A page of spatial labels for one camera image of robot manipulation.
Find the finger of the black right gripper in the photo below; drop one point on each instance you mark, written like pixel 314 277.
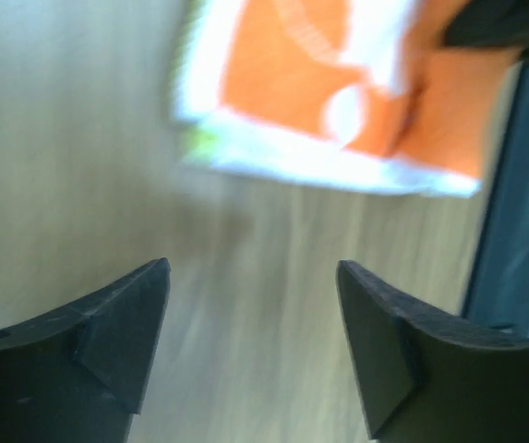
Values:
pixel 490 23

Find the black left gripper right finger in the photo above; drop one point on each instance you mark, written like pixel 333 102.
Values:
pixel 424 375

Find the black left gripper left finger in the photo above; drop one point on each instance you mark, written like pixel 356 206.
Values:
pixel 79 373

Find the orange white fox towel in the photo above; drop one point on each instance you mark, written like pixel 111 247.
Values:
pixel 355 95

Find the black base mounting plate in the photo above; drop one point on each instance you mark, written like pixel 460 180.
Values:
pixel 498 289

